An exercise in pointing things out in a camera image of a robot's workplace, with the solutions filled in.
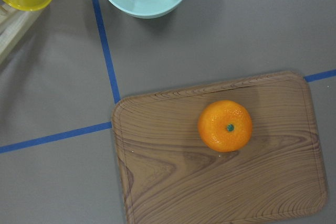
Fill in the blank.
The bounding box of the orange mandarin fruit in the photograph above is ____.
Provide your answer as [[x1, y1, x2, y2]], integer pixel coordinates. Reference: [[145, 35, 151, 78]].
[[197, 100, 253, 153]]

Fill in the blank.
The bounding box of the brown wooden tray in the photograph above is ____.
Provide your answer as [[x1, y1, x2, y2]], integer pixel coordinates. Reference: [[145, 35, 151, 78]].
[[112, 71, 328, 223]]

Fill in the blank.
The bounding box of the wooden cup rack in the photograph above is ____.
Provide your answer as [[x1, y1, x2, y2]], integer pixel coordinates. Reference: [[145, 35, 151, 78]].
[[1, 0, 48, 62]]

